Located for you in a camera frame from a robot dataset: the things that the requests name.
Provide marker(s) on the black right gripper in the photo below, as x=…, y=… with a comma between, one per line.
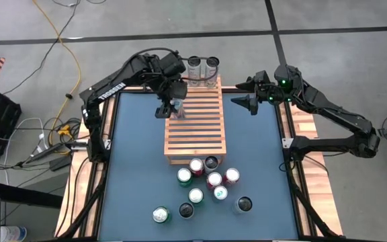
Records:
x=269, y=89

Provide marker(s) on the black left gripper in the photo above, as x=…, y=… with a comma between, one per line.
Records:
x=175, y=90

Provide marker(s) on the blue silver Red Bull can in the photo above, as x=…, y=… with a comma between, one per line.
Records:
x=179, y=111
x=220, y=192

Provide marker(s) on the white Celsius can black lid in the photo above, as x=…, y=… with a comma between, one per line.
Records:
x=193, y=72
x=211, y=163
x=244, y=204

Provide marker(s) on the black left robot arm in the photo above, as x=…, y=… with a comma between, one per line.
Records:
x=113, y=90

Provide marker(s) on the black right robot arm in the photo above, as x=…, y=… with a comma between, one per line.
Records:
x=334, y=114

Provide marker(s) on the wooden slatted shelf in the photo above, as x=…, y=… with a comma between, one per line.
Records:
x=197, y=134

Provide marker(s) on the blue table mat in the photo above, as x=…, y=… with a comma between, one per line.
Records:
x=136, y=134

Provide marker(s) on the red Coca-Cola can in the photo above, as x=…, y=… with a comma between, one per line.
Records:
x=231, y=175
x=214, y=179
x=196, y=166

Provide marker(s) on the green Sprite can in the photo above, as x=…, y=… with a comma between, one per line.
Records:
x=195, y=195
x=161, y=214
x=184, y=176

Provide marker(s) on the white Celsius can blue palm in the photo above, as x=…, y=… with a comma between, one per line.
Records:
x=186, y=210

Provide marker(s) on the black power strip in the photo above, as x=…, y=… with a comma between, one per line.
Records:
x=44, y=153

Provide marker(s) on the white plastic bottle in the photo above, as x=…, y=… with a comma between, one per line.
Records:
x=13, y=234

